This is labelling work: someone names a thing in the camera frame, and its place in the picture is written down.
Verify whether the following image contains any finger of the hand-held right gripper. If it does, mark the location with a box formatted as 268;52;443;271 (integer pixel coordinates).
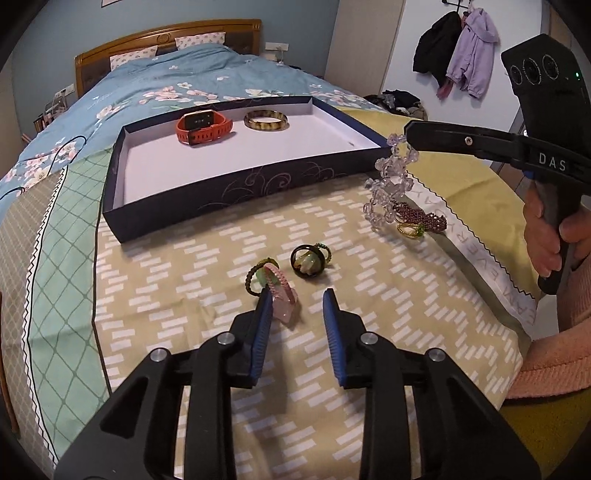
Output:
404;119;527;162

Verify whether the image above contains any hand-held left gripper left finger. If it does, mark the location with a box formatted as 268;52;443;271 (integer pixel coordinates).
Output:
54;290;274;480

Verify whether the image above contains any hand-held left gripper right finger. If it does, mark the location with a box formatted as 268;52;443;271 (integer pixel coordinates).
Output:
322;288;541;480

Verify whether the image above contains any black ring with jade piece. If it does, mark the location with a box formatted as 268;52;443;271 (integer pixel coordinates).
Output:
290;244;322;278

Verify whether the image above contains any purple bead bracelet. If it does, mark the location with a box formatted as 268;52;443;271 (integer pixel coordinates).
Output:
392;202;448;233

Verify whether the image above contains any clear crystal bead bracelet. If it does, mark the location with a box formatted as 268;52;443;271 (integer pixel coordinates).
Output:
362;133;421;230

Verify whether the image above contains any dark blue jewelry tray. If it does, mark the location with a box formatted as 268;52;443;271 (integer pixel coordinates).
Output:
102;95;392;244

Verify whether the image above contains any person's right forearm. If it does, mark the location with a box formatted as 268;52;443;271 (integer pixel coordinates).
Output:
505;242;591;409

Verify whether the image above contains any person's right hand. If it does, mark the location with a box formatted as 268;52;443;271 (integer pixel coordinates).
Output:
523;187;591;278

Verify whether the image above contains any pile of dark clothes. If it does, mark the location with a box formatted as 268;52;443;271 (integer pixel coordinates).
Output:
365;90;428;118

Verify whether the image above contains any patchwork bed blanket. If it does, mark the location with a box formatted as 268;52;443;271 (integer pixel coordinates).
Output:
0;106;541;469

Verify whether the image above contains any purple jacket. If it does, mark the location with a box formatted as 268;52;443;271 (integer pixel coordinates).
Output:
436;7;501;100

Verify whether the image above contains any black jacket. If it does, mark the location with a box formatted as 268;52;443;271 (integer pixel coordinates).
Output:
412;11;465;88

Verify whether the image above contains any tortoiseshell bangle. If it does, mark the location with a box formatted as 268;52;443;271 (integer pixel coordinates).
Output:
243;110;290;132

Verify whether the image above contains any orange smartwatch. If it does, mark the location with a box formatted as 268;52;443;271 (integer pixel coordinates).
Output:
175;110;234;145

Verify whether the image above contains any blue floral duvet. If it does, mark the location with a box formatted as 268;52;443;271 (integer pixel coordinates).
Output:
0;44;384;204

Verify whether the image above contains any white patterned pillow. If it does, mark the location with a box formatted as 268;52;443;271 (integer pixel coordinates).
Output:
110;46;158;70
175;33;225;51

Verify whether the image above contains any nightstand clutter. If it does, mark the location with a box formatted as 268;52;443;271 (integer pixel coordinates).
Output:
32;90;75;136

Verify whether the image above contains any wooden bed headboard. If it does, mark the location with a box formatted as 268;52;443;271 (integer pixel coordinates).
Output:
75;19;263;99

